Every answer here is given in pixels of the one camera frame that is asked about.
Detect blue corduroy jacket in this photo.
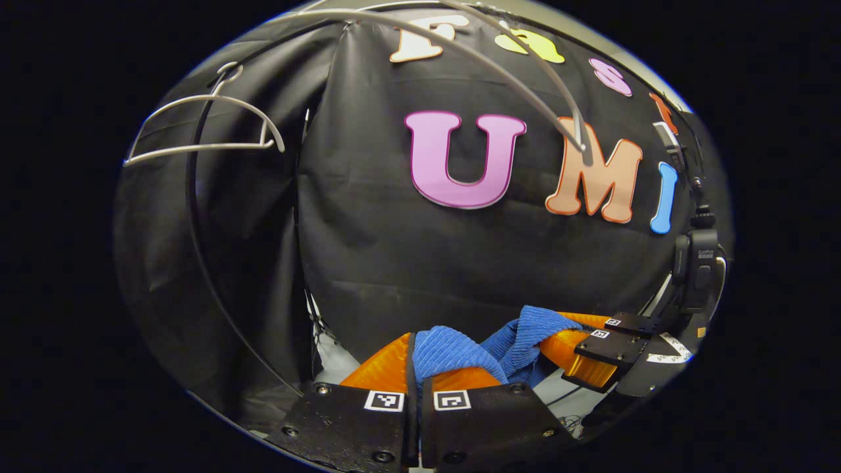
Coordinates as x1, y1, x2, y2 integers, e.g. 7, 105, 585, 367
413, 305, 584, 388

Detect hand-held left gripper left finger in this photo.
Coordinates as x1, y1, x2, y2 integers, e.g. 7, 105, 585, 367
267, 333, 420, 472

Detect white clothes hanger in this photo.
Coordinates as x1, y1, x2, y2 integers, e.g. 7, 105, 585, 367
124, 61, 286, 167
263, 0, 594, 165

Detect black clothes rack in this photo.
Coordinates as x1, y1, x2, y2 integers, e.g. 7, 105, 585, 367
184, 62, 306, 398

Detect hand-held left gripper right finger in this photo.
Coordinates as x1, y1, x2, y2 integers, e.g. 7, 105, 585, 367
420, 365, 575, 470

